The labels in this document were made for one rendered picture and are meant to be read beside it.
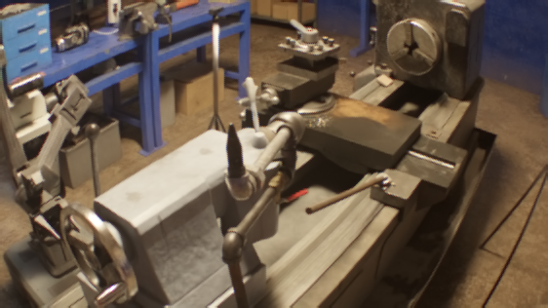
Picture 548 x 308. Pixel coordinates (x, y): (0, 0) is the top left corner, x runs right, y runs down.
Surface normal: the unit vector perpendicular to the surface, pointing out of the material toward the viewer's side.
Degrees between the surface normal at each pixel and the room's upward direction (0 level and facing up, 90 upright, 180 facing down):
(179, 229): 76
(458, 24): 90
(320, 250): 0
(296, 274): 0
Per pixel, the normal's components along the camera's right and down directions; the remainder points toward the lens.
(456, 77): -0.57, 0.39
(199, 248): 0.78, -0.04
